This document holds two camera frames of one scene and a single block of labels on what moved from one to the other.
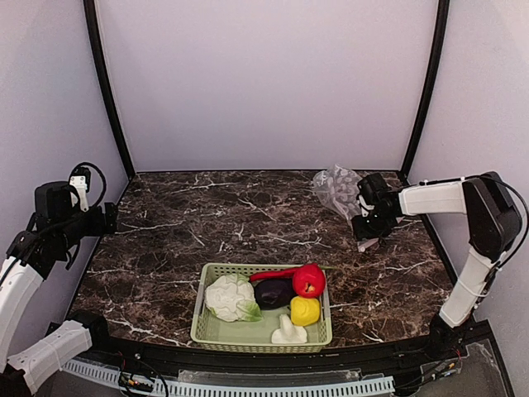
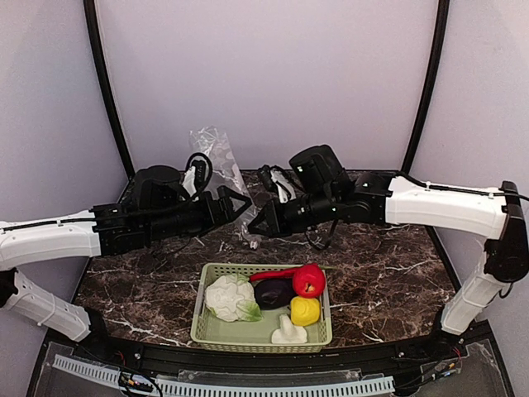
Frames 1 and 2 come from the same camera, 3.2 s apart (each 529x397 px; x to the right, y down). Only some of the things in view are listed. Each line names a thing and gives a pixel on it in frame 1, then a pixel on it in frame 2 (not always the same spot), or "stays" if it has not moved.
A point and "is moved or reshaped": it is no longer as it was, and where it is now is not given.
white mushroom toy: (287, 333) stays
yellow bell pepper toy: (305, 311) stays
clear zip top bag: (339, 187) is moved or reshaped
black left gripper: (110, 217) to (221, 207)
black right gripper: (368, 228) to (275, 217)
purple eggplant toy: (274, 294) stays
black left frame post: (90, 7) stays
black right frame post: (438, 50) stays
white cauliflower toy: (231, 297) stays
